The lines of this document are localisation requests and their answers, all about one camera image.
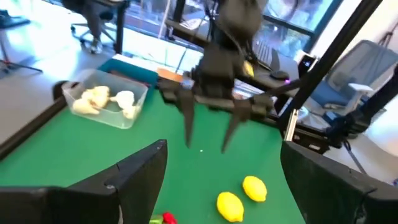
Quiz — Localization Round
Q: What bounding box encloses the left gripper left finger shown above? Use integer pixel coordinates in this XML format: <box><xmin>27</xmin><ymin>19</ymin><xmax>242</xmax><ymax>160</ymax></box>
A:
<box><xmin>0</xmin><ymin>139</ymin><xmax>169</xmax><ymax>224</ymax></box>

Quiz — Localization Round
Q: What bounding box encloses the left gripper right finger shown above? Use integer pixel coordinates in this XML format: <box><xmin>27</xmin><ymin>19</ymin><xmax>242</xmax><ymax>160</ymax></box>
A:
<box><xmin>280</xmin><ymin>140</ymin><xmax>398</xmax><ymax>224</ymax></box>

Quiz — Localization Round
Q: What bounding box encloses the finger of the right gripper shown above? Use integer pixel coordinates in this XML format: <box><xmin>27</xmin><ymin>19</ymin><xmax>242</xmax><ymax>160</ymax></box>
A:
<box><xmin>221</xmin><ymin>99</ymin><xmax>252</xmax><ymax>154</ymax></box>
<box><xmin>178</xmin><ymin>88</ymin><xmax>197</xmax><ymax>149</ymax></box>

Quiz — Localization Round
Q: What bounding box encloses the white garlic clove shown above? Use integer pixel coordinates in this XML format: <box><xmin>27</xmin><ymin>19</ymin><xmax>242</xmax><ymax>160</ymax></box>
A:
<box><xmin>121</xmin><ymin>105</ymin><xmax>141</xmax><ymax>120</ymax></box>
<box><xmin>91</xmin><ymin>85</ymin><xmax>111</xmax><ymax>102</ymax></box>
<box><xmin>72</xmin><ymin>98</ymin><xmax>100</xmax><ymax>116</ymax></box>
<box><xmin>81</xmin><ymin>90</ymin><xmax>102</xmax><ymax>108</ymax></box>

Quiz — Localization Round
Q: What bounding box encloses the round white garlic bulb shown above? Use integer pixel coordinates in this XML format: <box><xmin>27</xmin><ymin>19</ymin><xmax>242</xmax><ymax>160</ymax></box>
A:
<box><xmin>109</xmin><ymin>90</ymin><xmax>135</xmax><ymax>110</ymax></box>

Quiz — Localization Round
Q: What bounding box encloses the yellow lemon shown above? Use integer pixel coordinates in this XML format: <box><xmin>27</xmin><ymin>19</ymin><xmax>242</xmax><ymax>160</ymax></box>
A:
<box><xmin>216</xmin><ymin>191</ymin><xmax>245</xmax><ymax>223</ymax></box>
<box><xmin>241</xmin><ymin>175</ymin><xmax>268</xmax><ymax>203</ymax></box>

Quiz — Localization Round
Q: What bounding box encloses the small red pepper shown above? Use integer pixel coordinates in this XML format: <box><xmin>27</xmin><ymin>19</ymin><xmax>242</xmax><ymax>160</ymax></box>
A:
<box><xmin>161</xmin><ymin>212</ymin><xmax>178</xmax><ymax>224</ymax></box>

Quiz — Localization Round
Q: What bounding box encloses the green table mat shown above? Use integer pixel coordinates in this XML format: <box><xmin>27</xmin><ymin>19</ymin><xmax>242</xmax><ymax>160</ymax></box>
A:
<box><xmin>0</xmin><ymin>88</ymin><xmax>307</xmax><ymax>224</ymax></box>

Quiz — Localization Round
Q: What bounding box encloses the black computer mouse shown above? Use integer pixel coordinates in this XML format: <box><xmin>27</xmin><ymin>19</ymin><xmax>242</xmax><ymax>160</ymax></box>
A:
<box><xmin>269</xmin><ymin>70</ymin><xmax>290</xmax><ymax>81</ymax></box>

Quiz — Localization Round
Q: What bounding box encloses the blue plastic bin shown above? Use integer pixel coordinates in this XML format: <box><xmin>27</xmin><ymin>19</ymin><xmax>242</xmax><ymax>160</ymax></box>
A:
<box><xmin>98</xmin><ymin>58</ymin><xmax>160</xmax><ymax>93</ymax></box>

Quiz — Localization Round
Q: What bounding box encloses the clear plastic bin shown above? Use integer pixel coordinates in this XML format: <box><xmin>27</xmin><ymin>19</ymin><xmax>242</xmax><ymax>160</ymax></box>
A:
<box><xmin>61</xmin><ymin>68</ymin><xmax>149</xmax><ymax>130</ymax></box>

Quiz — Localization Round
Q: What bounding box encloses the large glass window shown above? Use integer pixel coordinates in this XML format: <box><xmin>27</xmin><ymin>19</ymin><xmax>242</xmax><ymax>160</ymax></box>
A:
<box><xmin>124</xmin><ymin>0</ymin><xmax>345</xmax><ymax>55</ymax></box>

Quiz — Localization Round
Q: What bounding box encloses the black device with screen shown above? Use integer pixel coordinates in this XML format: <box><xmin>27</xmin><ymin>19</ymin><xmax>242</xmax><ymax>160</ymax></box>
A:
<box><xmin>297</xmin><ymin>53</ymin><xmax>317</xmax><ymax>78</ymax></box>

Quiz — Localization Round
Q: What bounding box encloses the blue-grey office chair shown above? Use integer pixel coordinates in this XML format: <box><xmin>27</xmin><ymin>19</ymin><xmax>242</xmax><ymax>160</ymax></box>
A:
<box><xmin>310</xmin><ymin>39</ymin><xmax>398</xmax><ymax>118</ymax></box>

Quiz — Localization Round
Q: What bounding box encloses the black office chair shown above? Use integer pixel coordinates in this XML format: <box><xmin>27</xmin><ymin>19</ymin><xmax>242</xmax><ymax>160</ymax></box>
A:
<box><xmin>70</xmin><ymin>0</ymin><xmax>131</xmax><ymax>54</ymax></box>

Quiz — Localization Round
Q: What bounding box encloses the person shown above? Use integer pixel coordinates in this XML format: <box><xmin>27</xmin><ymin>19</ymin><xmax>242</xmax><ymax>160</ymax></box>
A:
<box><xmin>60</xmin><ymin>0</ymin><xmax>108</xmax><ymax>55</ymax></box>

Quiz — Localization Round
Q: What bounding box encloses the silver corner bracket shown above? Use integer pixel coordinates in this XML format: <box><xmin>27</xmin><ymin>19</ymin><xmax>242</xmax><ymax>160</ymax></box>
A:
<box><xmin>284</xmin><ymin>108</ymin><xmax>301</xmax><ymax>142</ymax></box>

